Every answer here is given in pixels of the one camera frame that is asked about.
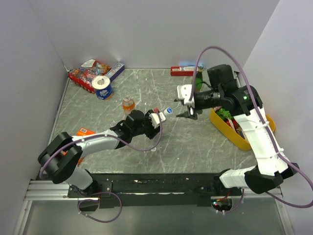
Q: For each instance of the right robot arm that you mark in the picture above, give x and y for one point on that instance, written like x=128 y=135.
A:
x=248 y=111

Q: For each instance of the red box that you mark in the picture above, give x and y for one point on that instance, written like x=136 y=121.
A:
x=182 y=71

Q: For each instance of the toilet paper roll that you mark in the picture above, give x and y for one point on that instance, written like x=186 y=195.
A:
x=102 y=87

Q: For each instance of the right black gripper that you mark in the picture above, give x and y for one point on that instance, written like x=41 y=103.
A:
x=194 y=116

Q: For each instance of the red snack bag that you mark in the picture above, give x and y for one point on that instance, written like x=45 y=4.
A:
x=84 y=75

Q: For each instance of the clear plastic bottle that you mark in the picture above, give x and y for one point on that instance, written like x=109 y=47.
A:
x=163 y=117

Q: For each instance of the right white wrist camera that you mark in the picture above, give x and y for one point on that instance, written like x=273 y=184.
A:
x=184 y=95

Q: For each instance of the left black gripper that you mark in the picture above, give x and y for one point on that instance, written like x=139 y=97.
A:
x=153 y=131

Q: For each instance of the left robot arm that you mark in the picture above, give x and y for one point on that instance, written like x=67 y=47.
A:
x=59 y=160

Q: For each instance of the yellow basket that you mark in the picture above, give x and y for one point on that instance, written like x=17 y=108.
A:
x=234 y=139

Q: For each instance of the orange drink bottle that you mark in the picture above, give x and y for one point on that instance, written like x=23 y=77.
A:
x=128 y=104

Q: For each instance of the green glass bottle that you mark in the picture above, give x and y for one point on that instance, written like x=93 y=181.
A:
x=198 y=80

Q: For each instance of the orange snack box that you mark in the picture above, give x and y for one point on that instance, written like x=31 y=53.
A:
x=83 y=132

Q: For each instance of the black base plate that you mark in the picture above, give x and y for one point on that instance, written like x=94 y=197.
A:
x=157 y=189

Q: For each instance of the blue box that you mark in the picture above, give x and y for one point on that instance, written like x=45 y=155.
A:
x=190 y=64

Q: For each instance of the blue bottle cap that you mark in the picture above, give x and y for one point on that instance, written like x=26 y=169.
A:
x=168 y=111

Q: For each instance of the green lettuce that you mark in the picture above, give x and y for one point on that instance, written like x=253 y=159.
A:
x=224 y=114

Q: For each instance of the purple white box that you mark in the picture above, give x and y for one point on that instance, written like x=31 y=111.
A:
x=115 y=71

